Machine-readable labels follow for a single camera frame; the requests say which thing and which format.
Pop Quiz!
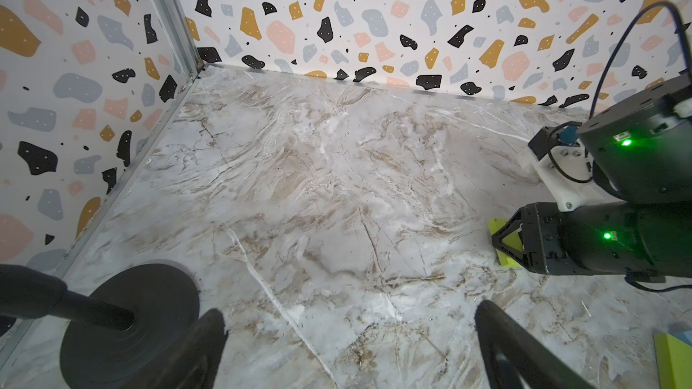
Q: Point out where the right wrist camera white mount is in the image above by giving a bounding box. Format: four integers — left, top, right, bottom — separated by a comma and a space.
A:
518, 121, 616, 212

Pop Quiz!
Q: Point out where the lime green block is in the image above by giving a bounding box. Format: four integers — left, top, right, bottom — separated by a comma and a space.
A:
654, 333, 692, 389
487, 218, 524, 268

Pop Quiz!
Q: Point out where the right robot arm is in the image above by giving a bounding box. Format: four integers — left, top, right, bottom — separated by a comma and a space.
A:
489, 76, 691, 282

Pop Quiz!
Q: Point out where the black camera cable right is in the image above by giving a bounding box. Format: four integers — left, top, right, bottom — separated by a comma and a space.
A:
587, 1, 692, 120

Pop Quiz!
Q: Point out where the light blue block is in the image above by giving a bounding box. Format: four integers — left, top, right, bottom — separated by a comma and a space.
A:
670, 329, 692, 346

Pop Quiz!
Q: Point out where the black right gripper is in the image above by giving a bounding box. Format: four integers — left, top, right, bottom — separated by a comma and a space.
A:
491, 202, 691, 277

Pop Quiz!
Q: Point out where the metal corner profile left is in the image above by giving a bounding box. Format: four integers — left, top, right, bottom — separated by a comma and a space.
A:
152, 0, 204, 79

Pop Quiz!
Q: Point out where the black microphone stand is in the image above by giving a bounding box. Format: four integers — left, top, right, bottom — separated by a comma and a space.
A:
1, 263, 200, 388

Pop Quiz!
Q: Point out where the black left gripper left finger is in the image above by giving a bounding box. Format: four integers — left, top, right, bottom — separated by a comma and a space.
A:
123, 309, 228, 388

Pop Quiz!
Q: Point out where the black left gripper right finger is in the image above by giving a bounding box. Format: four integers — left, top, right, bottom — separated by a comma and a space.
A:
475, 300, 591, 388

